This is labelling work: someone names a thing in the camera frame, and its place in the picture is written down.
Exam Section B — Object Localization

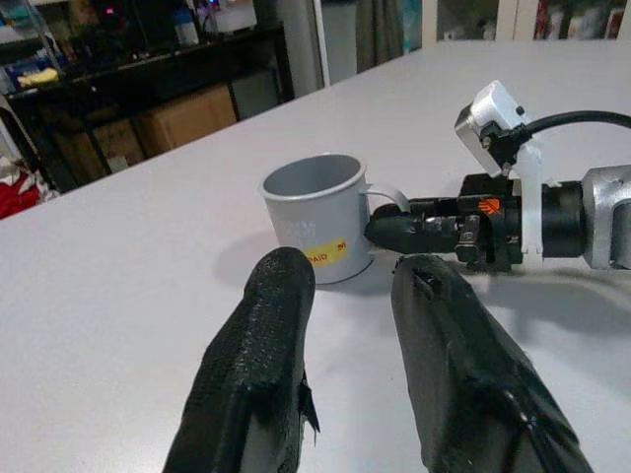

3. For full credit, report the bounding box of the black shelf unit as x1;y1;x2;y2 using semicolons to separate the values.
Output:
0;22;297;194

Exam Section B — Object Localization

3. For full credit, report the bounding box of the red garment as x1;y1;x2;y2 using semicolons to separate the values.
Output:
0;162;56;221

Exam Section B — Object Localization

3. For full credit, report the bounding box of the plastic mug with price sticker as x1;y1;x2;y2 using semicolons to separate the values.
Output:
259;153;410;287

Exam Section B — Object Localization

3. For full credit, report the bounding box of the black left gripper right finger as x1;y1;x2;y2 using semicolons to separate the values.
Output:
391;253;597;473

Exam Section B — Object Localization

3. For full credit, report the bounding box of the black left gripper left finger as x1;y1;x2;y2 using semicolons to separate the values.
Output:
165;245;321;473

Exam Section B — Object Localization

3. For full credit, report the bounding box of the folded yellow towel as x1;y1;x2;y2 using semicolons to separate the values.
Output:
17;68;61;91

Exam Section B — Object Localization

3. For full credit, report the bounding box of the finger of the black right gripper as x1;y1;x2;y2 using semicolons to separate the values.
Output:
374;196;462;217
365;214;463;255

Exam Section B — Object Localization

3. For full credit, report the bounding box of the large cardboard box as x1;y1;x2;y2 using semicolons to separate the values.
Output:
133;83;239;160

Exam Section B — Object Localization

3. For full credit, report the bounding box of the small cardboard box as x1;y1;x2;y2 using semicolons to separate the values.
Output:
48;113;145;174

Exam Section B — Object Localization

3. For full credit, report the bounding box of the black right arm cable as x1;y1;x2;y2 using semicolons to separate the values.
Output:
522;111;631;144

